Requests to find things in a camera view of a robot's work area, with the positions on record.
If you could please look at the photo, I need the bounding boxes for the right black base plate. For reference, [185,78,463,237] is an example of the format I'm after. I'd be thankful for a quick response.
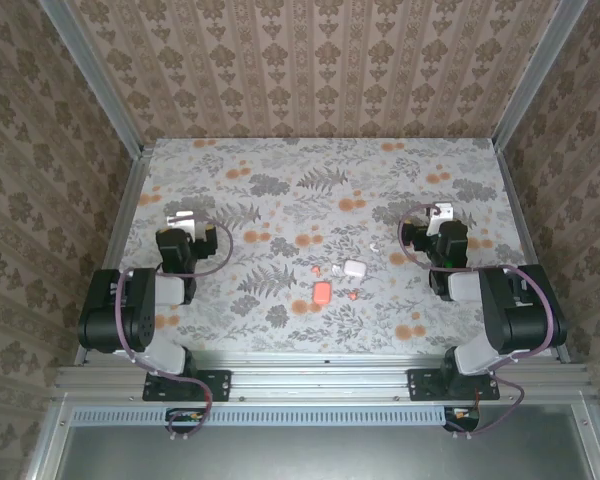
[407,368,501,401]

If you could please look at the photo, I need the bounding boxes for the left small wired controller board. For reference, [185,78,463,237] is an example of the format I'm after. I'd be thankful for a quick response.
[166,408,207,434]

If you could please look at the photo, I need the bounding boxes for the grey slotted cable duct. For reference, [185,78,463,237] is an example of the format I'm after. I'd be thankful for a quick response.
[72,404,447,427]

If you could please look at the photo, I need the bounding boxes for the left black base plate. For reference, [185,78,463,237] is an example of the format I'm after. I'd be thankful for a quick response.
[142,368,232,402]

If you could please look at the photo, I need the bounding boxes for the aluminium side rail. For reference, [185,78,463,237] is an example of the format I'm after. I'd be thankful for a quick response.
[73,144,155,366]
[494,147,572,365]

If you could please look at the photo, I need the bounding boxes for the aluminium corner post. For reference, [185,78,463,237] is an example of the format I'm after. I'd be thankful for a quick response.
[493,0,590,151]
[37,0,145,157]

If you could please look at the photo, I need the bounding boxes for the floral patterned table cover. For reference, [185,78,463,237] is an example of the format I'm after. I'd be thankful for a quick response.
[99,137,534,355]

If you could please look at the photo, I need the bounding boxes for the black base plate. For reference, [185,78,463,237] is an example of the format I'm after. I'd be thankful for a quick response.
[142,368,232,402]
[407,368,501,401]

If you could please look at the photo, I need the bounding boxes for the left aluminium corner post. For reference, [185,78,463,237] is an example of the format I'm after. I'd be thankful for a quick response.
[37,0,145,157]

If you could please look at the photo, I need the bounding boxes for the left aluminium side rail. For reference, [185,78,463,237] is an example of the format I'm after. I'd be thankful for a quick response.
[73,144,155,366]

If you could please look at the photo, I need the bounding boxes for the right aluminium side rail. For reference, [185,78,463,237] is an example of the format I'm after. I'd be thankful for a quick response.
[494,147,572,365]

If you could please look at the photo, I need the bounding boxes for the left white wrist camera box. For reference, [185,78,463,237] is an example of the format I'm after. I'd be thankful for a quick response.
[165,209,198,239]

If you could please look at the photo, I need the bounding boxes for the right aluminium corner post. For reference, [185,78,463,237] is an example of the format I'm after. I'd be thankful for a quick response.
[493,0,590,151]

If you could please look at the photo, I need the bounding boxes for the grey metal sheet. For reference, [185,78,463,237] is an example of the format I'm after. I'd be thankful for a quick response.
[54,404,597,480]

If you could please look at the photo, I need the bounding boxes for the small wired controller board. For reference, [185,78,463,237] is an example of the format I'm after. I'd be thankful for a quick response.
[166,408,207,434]
[444,405,481,432]

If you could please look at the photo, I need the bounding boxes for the right small wired controller board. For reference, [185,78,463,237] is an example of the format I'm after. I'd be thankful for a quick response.
[444,405,481,432]

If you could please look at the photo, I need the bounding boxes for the aluminium front mounting rail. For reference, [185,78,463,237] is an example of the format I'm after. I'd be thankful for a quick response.
[54,349,592,402]

